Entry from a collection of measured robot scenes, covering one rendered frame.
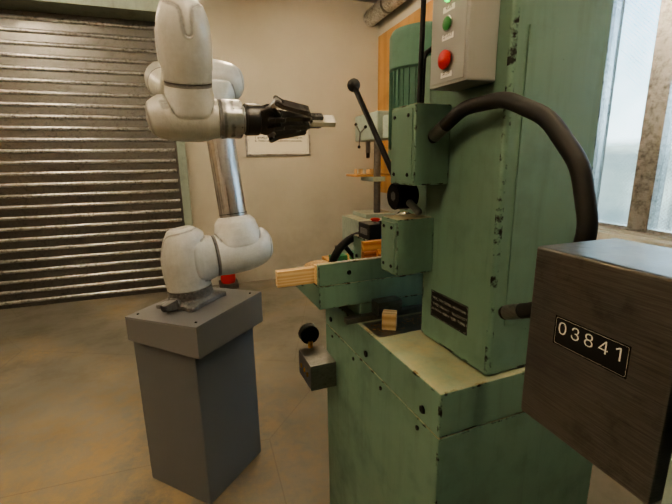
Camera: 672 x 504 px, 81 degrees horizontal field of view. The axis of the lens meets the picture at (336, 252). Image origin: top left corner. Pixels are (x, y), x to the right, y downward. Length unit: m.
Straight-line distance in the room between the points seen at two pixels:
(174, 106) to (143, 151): 3.00
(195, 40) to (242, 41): 3.20
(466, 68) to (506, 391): 0.58
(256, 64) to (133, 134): 1.27
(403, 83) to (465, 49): 0.34
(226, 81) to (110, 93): 2.57
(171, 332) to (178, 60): 0.82
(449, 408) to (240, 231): 0.97
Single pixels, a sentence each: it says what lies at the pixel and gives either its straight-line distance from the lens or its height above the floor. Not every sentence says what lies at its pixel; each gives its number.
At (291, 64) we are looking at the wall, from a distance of 4.18.
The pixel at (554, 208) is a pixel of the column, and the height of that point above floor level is 1.11.
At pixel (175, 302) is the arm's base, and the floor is 0.73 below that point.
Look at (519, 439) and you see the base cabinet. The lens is 0.95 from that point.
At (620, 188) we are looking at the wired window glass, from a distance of 2.36.
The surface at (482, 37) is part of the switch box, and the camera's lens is 0.74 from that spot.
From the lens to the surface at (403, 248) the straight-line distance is 0.83.
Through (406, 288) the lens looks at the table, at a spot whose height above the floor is 0.86.
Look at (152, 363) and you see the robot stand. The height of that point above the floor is 0.51.
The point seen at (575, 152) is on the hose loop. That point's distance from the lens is 0.59.
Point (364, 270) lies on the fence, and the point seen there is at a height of 0.93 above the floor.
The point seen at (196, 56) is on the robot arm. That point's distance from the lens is 0.95.
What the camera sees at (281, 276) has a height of 0.93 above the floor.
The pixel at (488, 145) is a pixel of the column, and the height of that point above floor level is 1.22.
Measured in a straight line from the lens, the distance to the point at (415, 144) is 0.78.
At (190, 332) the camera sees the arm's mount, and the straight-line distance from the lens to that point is 1.33.
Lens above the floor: 1.20
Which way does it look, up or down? 13 degrees down
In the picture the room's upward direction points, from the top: 1 degrees counter-clockwise
